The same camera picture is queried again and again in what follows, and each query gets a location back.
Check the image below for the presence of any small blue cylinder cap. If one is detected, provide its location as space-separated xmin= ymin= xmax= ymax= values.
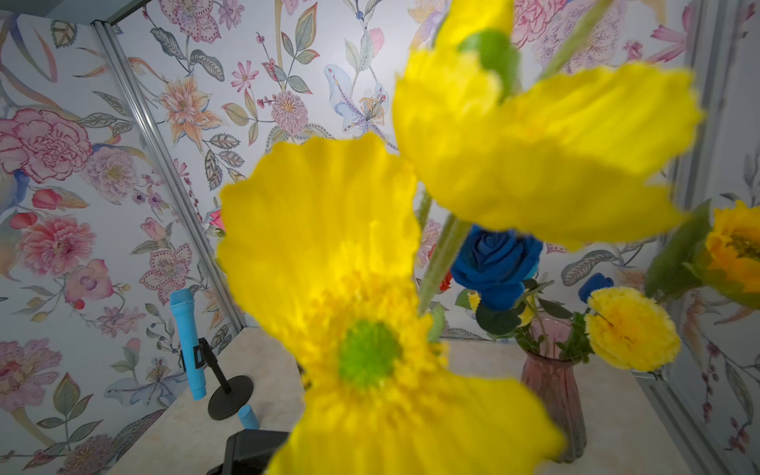
xmin=237 ymin=405 xmax=260 ymax=431

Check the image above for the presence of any orange yellow sunflower vase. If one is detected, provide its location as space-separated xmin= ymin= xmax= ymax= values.
xmin=643 ymin=200 xmax=760 ymax=310

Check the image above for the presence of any black microphone stand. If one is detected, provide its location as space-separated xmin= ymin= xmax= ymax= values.
xmin=194 ymin=338 xmax=255 ymax=421

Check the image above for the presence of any large blue rose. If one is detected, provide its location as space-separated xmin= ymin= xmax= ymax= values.
xmin=450 ymin=226 xmax=543 ymax=311

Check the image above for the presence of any red rose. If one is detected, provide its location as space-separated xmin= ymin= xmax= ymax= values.
xmin=439 ymin=271 xmax=452 ymax=294

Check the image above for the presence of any small yellow flower left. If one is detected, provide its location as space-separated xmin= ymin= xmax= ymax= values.
xmin=467 ymin=291 xmax=536 ymax=327

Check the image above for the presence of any blue toy microphone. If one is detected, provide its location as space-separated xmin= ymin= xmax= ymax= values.
xmin=169 ymin=288 xmax=207 ymax=401

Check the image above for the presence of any small tall blue rose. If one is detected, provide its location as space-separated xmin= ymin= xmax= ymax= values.
xmin=578 ymin=272 xmax=615 ymax=303

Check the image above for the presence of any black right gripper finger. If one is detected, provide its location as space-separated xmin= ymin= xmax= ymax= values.
xmin=207 ymin=429 xmax=290 ymax=475

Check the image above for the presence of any brown glass vase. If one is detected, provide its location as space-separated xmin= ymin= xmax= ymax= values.
xmin=522 ymin=315 xmax=587 ymax=463

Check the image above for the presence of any yellow carnation vase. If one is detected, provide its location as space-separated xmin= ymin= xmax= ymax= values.
xmin=585 ymin=287 xmax=681 ymax=372

